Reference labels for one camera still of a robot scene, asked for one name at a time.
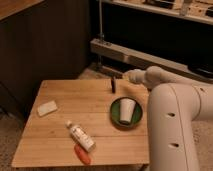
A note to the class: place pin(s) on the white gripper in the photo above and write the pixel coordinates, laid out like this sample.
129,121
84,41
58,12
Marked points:
136,76

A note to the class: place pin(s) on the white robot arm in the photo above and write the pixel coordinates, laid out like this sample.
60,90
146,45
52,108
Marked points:
173,103

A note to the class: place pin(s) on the white paper cup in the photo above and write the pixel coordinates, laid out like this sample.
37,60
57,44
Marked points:
127,106

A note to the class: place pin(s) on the green round plate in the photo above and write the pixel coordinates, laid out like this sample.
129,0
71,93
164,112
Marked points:
115,114

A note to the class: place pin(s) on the vertical metal pole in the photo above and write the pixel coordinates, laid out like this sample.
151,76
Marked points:
101,34

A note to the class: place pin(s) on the white plastic bottle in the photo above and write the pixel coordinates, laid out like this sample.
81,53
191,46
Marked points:
80,136

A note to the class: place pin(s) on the cluttered upper shelf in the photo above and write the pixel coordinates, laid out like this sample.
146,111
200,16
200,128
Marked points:
200,11

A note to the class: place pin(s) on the orange carrot toy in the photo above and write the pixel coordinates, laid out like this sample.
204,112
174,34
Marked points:
82,155

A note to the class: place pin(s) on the white sponge block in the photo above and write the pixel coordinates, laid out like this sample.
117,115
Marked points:
46,108

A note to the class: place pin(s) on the grey metal rail beam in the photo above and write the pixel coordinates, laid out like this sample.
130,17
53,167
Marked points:
137,58

